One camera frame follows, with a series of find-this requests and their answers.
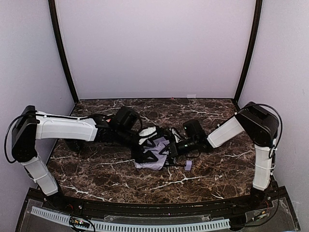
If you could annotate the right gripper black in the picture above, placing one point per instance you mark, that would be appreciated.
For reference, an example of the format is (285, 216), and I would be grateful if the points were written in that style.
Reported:
(173, 149)

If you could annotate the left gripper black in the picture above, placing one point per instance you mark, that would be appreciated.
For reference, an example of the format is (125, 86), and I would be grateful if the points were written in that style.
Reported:
(137, 148)

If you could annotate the lavender folding umbrella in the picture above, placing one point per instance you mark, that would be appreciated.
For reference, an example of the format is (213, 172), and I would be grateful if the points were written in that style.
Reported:
(157, 154)

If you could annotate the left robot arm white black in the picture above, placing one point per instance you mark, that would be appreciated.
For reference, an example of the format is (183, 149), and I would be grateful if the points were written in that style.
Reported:
(33, 125)

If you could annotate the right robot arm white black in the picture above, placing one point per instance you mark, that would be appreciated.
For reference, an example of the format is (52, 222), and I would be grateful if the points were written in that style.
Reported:
(261, 122)

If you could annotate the black cup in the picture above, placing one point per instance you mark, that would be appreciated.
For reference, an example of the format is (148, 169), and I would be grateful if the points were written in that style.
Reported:
(73, 145)

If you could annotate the black front table rail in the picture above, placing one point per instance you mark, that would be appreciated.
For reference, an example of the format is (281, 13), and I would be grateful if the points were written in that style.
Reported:
(229, 207)

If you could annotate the grey slotted cable duct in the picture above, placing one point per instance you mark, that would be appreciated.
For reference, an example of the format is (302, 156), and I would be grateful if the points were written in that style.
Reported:
(134, 224)

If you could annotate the right black corner post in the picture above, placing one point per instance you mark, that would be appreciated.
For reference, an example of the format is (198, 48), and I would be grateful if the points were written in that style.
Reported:
(249, 52)

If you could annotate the black corner post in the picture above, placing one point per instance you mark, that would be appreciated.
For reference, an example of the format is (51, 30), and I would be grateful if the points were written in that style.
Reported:
(249, 52)
(61, 50)

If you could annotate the left black corner post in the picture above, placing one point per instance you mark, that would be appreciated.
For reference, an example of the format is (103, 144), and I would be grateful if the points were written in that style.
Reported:
(61, 50)

